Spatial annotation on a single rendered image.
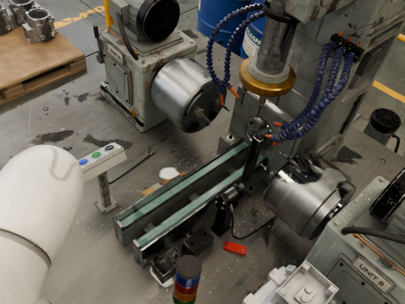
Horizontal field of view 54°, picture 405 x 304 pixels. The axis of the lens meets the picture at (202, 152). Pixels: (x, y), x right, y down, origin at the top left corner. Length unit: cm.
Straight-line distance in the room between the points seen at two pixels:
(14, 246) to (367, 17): 106
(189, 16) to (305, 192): 315
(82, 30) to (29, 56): 71
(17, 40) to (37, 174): 300
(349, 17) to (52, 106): 131
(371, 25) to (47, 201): 99
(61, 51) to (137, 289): 240
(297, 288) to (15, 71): 270
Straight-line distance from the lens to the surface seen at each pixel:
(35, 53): 344
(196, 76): 150
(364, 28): 129
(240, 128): 162
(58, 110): 193
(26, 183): 64
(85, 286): 141
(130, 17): 160
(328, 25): 134
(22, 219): 61
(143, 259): 136
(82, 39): 382
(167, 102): 152
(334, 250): 124
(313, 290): 105
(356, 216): 122
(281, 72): 127
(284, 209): 129
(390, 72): 412
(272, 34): 118
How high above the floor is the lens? 209
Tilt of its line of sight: 48 degrees down
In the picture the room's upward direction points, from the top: 8 degrees clockwise
